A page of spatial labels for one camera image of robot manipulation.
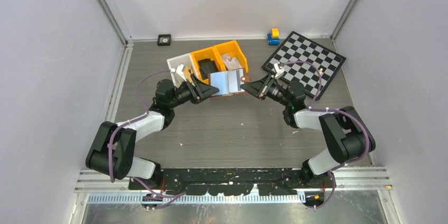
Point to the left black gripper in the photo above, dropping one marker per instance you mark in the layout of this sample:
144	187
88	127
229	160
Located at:
199	91

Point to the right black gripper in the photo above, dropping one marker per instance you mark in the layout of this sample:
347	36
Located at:
260	88

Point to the silver VIP card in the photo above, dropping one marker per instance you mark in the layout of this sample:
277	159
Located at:
234	81

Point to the brown leather card holder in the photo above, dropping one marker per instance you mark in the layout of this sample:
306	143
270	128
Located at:
220	80

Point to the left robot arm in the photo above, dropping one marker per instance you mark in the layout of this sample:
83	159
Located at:
113	148

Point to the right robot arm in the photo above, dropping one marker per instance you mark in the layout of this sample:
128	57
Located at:
346	136

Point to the cards in yellow bin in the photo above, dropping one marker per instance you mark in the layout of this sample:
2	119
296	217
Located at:
231	63

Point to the yellow bin with cards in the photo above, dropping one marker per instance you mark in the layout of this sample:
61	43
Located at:
233	48

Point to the brown items in white bin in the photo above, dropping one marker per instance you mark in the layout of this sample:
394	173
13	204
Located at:
188	75

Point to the black wallet in bin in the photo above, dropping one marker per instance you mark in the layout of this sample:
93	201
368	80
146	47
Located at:
207	67

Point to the yellow bin with black item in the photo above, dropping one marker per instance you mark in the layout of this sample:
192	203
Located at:
207	53

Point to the white plastic bin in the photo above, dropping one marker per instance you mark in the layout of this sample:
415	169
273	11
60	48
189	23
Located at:
184	59

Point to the blue and yellow toy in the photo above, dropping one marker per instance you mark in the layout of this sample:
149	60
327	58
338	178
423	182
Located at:
273	37

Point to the black and white chessboard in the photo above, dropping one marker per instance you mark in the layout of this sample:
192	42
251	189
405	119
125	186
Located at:
302	59

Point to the small black square box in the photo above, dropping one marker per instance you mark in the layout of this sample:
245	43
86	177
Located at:
164	40

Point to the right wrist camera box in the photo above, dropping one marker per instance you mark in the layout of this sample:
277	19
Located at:
278	70

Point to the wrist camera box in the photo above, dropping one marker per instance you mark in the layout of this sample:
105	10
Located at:
177	74
278	70

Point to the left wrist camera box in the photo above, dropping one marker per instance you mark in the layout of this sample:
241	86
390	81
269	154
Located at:
177	74

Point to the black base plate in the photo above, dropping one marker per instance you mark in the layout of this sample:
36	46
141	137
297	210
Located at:
232	181

